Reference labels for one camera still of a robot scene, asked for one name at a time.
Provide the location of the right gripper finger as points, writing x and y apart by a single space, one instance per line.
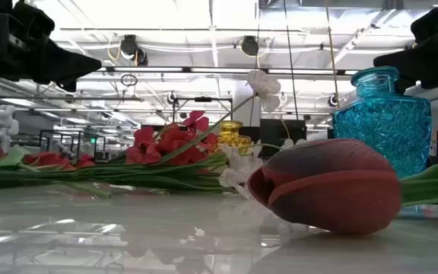
424 61
406 84

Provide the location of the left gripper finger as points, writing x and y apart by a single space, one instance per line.
67 85
67 62

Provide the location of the pink flower bunch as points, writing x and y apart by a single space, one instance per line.
181 146
143 152
49 159

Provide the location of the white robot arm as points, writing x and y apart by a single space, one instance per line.
4 125

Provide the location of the blue glass vase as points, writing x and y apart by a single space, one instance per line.
382 125

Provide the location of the yellow glass vase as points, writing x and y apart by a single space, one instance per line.
230 131

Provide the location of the long light strip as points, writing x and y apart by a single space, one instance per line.
146 69

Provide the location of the black monitor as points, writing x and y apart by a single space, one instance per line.
280 131

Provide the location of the black workstation frame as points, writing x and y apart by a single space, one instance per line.
72 133

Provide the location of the black overhead frame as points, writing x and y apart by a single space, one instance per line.
202 99

